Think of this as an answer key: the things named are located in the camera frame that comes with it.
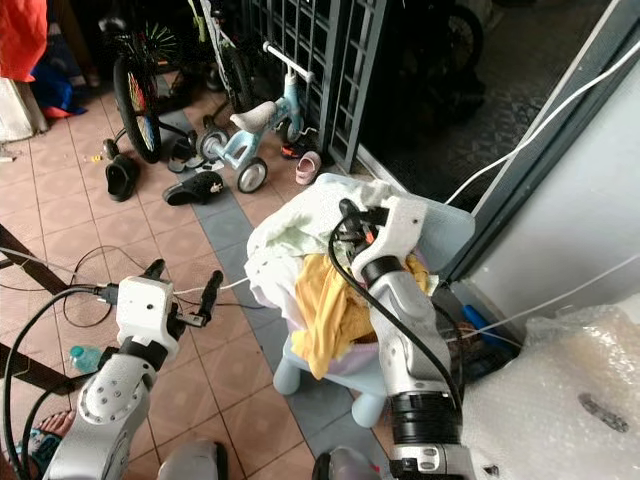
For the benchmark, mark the silver right robot knee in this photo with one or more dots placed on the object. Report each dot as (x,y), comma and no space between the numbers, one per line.
(345,465)

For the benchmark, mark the yellow garment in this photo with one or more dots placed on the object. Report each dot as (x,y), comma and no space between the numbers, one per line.
(330,310)

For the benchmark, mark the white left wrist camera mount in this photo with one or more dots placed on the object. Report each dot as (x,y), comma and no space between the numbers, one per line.
(145,305)

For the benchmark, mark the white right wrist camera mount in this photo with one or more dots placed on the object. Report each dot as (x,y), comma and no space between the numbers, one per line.
(405,222)

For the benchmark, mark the silver robot knee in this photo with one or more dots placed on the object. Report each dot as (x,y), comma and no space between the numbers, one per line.
(190,462)
(345,465)

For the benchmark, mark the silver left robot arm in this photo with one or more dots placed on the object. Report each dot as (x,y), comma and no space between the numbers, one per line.
(105,400)

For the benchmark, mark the blue bag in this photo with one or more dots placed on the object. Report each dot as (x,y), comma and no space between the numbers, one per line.
(58,90)

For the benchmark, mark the clear bubble wrap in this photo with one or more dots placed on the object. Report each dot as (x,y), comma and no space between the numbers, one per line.
(550,400)

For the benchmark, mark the silver left robot knee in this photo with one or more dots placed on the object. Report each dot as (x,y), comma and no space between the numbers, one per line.
(190,462)

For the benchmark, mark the white frame bicycle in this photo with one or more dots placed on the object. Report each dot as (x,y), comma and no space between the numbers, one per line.
(232,75)

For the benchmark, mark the black kids bicycle colourful spokes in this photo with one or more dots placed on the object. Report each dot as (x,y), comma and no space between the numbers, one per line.
(135,110)

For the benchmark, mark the light blue kids balance bike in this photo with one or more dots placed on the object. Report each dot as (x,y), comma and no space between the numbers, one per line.
(252,118)

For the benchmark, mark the light blue plastic child chair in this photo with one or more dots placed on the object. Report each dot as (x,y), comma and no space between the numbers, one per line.
(290,375)

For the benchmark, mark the dark metal grille gate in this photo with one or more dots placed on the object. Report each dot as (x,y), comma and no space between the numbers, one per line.
(325,60)

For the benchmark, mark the black clog shoe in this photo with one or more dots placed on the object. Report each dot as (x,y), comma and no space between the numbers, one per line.
(121,177)

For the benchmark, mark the black slipper with white print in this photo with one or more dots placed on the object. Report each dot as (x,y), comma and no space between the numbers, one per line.
(193,188)

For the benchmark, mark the lilac plastic basin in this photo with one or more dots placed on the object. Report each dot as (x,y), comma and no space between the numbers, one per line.
(350,372)

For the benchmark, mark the small pink shoe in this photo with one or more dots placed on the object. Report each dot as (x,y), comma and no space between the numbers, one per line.
(308,168)

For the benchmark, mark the dark wooden furniture frame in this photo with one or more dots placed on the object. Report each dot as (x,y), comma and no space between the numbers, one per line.
(15,255)

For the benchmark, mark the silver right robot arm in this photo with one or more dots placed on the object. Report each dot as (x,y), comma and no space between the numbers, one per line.
(405,330)

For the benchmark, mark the red hanging cloth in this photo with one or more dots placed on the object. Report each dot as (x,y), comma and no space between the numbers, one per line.
(20,35)

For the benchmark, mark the clear plastic water bottle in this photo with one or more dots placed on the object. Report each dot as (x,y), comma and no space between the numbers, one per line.
(85,358)

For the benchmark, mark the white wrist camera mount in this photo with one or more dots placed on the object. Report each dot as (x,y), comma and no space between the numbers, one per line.
(145,305)
(405,222)

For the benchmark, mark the white crumpled cloth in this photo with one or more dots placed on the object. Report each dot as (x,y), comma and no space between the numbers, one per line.
(290,240)

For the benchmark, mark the person's foot in sandal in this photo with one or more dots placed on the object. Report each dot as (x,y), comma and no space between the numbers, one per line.
(50,435)

